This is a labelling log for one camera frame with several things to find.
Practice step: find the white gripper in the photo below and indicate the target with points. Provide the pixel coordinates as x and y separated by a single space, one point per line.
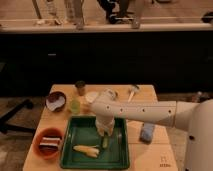
104 125

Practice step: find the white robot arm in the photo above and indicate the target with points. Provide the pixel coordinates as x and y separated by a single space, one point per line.
194 118

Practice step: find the green plastic cup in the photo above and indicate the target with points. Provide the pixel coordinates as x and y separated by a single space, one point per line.
75 107

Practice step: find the blue sponge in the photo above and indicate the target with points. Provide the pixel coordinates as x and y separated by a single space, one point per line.
146 133

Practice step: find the striped sponge in bowl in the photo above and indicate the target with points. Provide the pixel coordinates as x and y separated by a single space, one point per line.
50 142

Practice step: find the orange bowl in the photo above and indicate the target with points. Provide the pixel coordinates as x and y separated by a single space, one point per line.
47 153

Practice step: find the black chair base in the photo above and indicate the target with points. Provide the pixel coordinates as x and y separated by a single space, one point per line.
5 126

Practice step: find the spatula with black handle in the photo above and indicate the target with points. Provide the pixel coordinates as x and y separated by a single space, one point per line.
133 90

